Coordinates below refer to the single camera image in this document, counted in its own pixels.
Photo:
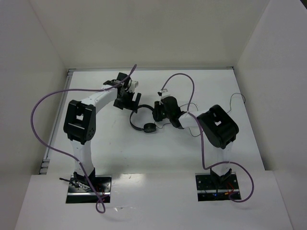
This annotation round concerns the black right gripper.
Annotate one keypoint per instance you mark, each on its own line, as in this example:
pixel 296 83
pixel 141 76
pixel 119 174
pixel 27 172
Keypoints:
pixel 158 105

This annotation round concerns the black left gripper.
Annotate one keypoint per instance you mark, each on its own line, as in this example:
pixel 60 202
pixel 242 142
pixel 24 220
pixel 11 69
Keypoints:
pixel 128 101

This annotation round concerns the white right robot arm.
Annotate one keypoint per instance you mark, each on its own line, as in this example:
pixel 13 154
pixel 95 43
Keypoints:
pixel 215 124

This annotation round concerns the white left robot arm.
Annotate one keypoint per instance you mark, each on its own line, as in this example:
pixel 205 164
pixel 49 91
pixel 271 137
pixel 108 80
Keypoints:
pixel 80 122

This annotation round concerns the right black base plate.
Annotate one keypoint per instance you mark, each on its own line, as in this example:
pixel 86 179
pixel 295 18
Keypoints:
pixel 207 191

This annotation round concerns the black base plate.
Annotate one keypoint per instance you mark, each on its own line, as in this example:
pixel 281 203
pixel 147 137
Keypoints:
pixel 207 191
pixel 79 193

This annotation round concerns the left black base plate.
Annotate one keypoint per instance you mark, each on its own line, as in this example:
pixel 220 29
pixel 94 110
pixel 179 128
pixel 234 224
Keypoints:
pixel 79 193

